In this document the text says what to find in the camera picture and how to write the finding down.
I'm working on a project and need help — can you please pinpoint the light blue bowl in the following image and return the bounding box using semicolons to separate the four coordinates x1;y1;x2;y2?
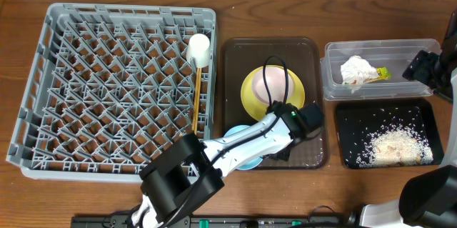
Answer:
224;125;263;171

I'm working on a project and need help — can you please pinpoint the yellow round plate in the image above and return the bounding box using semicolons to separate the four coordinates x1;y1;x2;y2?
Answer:
241;66;306;121

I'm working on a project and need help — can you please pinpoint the yellow green snack wrapper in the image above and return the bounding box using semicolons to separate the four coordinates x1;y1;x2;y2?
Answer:
363;67;391;84

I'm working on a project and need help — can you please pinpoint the pink shallow bowl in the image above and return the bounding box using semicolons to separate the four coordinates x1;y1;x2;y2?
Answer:
251;66;286;105

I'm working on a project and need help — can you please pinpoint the white tissue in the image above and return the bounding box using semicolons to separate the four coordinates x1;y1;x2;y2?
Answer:
340;56;378;94

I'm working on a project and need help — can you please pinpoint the wooden chopstick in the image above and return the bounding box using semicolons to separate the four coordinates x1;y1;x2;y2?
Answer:
191;66;200;135
194;66;203;134

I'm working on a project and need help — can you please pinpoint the white cup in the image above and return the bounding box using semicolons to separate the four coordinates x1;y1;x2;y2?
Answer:
186;34;211;68

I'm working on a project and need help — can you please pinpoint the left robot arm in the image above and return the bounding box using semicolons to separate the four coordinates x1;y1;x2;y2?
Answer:
127;101;323;227

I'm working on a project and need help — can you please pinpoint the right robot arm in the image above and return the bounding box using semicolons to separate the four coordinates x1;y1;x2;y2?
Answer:
348;11;456;228

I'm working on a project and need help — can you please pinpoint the grey plastic dishwasher rack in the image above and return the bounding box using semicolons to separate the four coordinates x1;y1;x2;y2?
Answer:
6;3;217;183

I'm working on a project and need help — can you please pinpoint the black rectangular tray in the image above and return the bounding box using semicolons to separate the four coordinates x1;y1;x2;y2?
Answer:
335;98;444;169

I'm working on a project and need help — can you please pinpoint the clear plastic bin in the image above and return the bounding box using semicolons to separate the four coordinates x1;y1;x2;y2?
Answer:
321;39;441;101

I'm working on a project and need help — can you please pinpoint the spilled rice pile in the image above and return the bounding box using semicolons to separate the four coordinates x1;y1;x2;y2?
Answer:
356;106;433;168

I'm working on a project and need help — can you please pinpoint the dark brown serving tray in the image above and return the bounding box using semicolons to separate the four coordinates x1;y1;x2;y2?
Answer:
219;38;328;170

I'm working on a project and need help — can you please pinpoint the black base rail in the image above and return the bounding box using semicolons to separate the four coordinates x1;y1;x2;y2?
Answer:
70;214;354;228

